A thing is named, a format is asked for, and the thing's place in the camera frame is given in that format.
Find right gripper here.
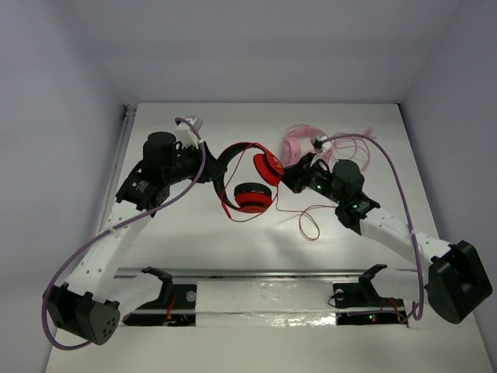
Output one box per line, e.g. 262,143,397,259
275,152,346,205

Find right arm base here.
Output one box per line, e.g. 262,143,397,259
328,264,408,326

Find red black headphones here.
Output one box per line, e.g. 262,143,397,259
213,142,283,215

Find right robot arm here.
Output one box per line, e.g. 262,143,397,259
282,155,493,324

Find pink headphone cable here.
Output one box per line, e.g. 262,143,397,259
321,124,377,172

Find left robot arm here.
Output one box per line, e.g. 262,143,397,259
41,127,226,350

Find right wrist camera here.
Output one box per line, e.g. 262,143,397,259
312,133,335,162

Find red headphone cable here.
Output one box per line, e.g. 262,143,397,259
219,143,339,241

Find pink headphones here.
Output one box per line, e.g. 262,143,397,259
280,124,332,166

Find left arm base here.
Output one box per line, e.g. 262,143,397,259
123,267,197,326

